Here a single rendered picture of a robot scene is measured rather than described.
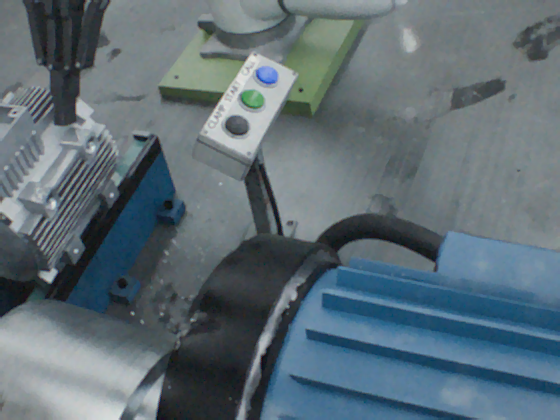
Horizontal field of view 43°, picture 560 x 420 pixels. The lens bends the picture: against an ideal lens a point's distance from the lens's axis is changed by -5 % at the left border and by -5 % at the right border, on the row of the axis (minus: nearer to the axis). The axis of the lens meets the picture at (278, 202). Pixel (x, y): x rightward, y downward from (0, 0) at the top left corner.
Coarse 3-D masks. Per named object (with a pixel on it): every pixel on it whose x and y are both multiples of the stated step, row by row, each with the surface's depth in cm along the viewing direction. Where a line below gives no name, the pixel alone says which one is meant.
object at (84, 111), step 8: (8, 96) 98; (80, 104) 94; (80, 112) 94; (88, 112) 94; (80, 120) 94; (112, 176) 103; (8, 200) 84; (0, 208) 83; (8, 208) 83; (16, 208) 84; (0, 216) 83; (8, 216) 83; (16, 216) 84; (8, 224) 84; (40, 272) 91; (56, 272) 93; (40, 280) 92; (48, 280) 92
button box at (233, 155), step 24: (240, 72) 95; (288, 72) 98; (240, 96) 93; (264, 96) 94; (288, 96) 101; (216, 120) 90; (264, 120) 92; (216, 144) 88; (240, 144) 89; (216, 168) 92; (240, 168) 90
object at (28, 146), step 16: (0, 112) 88; (16, 112) 86; (0, 128) 89; (16, 128) 85; (32, 128) 88; (0, 144) 83; (16, 144) 85; (32, 144) 88; (0, 160) 83; (16, 160) 86; (32, 160) 89; (0, 176) 83; (16, 176) 86; (0, 192) 84
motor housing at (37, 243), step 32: (32, 96) 94; (64, 128) 94; (96, 128) 96; (64, 160) 91; (96, 160) 96; (64, 192) 90; (96, 192) 97; (0, 224) 100; (32, 224) 86; (64, 224) 90; (0, 256) 97; (32, 256) 97
